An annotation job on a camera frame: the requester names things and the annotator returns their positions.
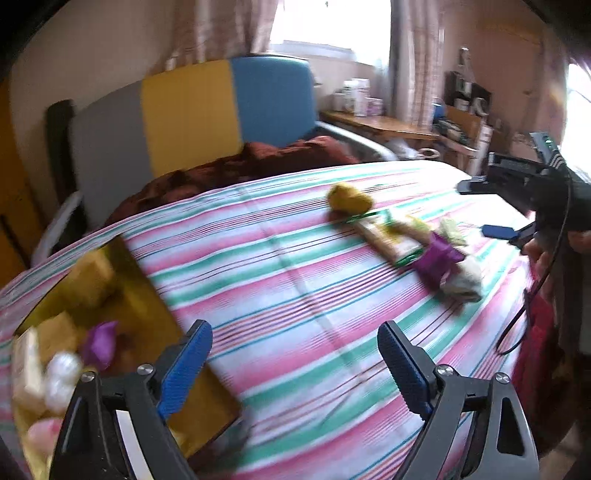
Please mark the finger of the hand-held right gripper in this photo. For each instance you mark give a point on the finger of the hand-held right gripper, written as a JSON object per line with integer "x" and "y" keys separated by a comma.
{"x": 496, "y": 230}
{"x": 473, "y": 185}

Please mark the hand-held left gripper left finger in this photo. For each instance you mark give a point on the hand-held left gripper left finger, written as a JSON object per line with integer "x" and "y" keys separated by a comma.
{"x": 184, "y": 369}

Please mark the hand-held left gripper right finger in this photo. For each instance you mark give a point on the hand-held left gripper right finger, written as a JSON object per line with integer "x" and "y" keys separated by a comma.
{"x": 406, "y": 369}

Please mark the light green packet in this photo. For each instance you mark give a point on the light green packet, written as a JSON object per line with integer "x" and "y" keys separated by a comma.
{"x": 452, "y": 230}

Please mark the purple packet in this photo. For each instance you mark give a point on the purple packet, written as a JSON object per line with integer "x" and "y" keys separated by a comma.
{"x": 99, "y": 344}
{"x": 436, "y": 261}

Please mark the gold tin box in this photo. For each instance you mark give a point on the gold tin box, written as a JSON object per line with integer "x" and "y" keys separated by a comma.
{"x": 138, "y": 295}

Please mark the green edged snack packet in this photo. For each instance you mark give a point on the green edged snack packet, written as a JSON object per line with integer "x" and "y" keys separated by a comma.
{"x": 388, "y": 242}

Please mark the yellow cloth bundle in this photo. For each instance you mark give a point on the yellow cloth bundle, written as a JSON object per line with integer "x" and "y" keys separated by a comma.
{"x": 348, "y": 198}

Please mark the pink round item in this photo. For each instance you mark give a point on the pink round item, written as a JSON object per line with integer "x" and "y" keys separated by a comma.
{"x": 39, "y": 436}

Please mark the person's right hand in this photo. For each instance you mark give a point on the person's right hand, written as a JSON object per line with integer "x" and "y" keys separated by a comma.
{"x": 539, "y": 261}

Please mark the cluttered wooden shelf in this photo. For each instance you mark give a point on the cluttered wooden shelf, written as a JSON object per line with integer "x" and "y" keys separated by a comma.
{"x": 464, "y": 115}

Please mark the striped bedsheet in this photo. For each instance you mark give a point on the striped bedsheet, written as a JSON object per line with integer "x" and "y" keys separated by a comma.
{"x": 286, "y": 300}

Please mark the person's red clothing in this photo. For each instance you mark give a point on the person's red clothing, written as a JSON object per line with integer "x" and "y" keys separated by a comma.
{"x": 535, "y": 360}

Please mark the patterned curtain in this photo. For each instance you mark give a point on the patterned curtain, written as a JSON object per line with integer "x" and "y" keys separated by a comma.
{"x": 415, "y": 55}
{"x": 217, "y": 27}

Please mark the white containers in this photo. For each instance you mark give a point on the white containers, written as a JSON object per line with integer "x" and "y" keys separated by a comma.
{"x": 358, "y": 97}

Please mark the dark red blanket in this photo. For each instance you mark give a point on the dark red blanket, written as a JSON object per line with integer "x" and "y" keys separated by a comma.
{"x": 258, "y": 161}

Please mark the grey yellow blue chair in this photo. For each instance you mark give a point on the grey yellow blue chair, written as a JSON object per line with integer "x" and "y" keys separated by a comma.
{"x": 184, "y": 115}

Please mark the white bed rail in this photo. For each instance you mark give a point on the white bed rail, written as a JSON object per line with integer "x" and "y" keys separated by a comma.
{"x": 55, "y": 230}
{"x": 360, "y": 141}

